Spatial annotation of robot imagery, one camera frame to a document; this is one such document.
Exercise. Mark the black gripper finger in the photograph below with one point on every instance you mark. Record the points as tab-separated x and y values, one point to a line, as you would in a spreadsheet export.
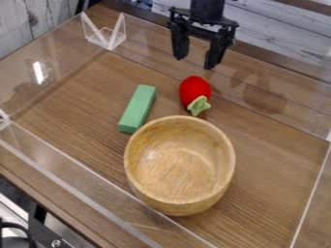
181	41
220	44

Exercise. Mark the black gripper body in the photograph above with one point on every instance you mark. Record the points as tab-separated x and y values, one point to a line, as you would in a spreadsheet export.
202	20

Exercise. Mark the red plush strawberry toy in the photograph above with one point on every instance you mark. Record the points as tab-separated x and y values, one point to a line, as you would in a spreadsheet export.
196	94

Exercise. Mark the green rectangular block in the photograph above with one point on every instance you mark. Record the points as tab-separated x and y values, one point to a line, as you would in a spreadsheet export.
137	111

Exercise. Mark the wooden bowl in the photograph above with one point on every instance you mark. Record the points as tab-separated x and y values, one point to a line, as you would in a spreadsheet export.
180	163

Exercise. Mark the clear acrylic corner bracket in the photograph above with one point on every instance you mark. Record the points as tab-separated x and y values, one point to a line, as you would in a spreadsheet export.
106	38

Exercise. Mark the clear acrylic front wall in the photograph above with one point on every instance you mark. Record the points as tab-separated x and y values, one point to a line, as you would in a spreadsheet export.
100	209

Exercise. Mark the black metal table leg bracket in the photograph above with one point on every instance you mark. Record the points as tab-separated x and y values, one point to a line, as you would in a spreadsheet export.
44	236

